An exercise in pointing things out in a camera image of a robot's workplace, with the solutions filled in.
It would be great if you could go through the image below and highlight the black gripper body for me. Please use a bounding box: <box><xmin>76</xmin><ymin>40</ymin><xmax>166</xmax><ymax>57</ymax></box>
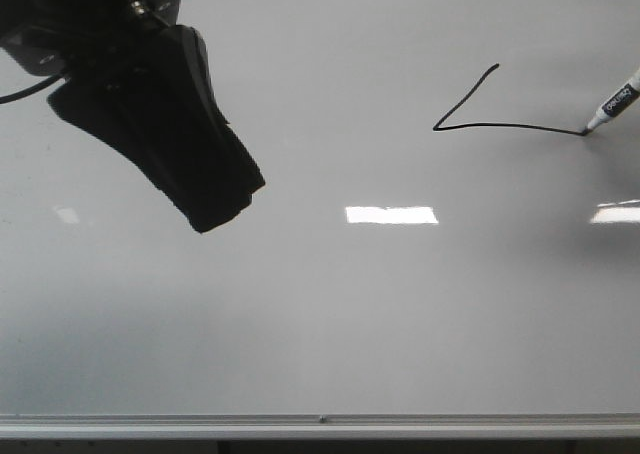
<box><xmin>1</xmin><ymin>0</ymin><xmax>203</xmax><ymax>82</ymax></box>

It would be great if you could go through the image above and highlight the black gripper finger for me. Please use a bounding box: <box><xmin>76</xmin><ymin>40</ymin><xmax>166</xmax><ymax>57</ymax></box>
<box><xmin>47</xmin><ymin>25</ymin><xmax>265</xmax><ymax>233</ymax></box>

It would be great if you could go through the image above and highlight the white black-tipped marker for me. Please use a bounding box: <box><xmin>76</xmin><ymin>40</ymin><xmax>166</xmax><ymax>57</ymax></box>
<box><xmin>581</xmin><ymin>70</ymin><xmax>639</xmax><ymax>136</ymax></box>

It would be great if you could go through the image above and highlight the white whiteboard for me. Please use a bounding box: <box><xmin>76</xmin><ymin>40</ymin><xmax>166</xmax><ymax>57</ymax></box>
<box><xmin>1</xmin><ymin>0</ymin><xmax>639</xmax><ymax>415</ymax></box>

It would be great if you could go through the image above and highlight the black cable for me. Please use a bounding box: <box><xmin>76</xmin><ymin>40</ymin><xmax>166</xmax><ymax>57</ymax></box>
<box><xmin>0</xmin><ymin>73</ymin><xmax>71</xmax><ymax>105</ymax></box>

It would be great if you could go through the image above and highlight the aluminium whiteboard tray rail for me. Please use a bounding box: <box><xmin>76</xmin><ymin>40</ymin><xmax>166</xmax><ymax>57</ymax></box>
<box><xmin>1</xmin><ymin>413</ymin><xmax>639</xmax><ymax>440</ymax></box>

